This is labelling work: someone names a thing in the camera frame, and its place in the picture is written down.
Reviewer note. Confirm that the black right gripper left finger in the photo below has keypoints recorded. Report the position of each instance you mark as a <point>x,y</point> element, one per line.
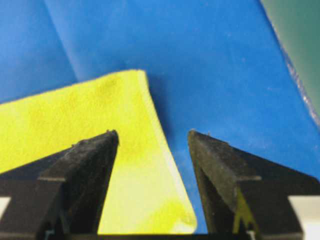
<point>60,194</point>

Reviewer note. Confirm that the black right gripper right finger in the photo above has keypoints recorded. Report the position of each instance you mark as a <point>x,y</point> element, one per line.
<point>247,196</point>

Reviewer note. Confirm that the yellow-green towel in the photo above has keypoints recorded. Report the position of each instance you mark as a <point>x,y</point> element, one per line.
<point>146,194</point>

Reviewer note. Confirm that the blue table mat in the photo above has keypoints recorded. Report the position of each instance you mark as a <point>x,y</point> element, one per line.
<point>212,65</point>

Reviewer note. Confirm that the dark green backdrop board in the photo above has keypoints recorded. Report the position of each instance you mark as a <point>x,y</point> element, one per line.
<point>296,24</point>

